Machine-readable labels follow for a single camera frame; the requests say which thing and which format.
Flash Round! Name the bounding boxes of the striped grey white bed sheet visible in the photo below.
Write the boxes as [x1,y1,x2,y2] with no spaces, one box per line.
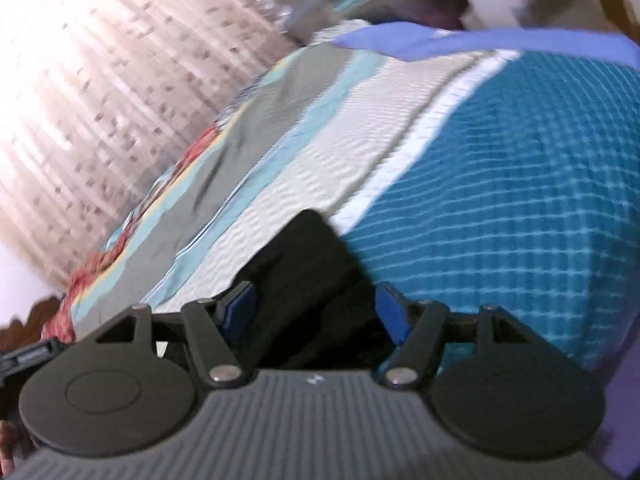
[42,19,521,346]

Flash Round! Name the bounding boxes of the patterned pink curtain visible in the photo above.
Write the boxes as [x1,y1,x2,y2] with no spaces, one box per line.
[0,0,321,291]

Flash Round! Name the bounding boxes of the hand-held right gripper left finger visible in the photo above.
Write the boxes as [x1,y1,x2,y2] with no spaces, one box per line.
[95,280,258,386]

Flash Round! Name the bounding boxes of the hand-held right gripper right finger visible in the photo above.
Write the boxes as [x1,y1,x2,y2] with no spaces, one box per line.
[375,281,538,388]

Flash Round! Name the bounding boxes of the dark cloth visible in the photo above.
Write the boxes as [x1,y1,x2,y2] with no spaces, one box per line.
[360,0,471,28]

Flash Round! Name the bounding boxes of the black pants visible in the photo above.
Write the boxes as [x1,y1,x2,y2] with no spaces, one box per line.
[227,209,401,373]

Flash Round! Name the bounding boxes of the brown wooden headboard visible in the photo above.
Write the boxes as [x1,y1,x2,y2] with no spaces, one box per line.
[0,296,66,347]

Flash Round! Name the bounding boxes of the blue checked blanket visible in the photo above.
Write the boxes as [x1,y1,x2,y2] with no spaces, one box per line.
[330,47,640,376]

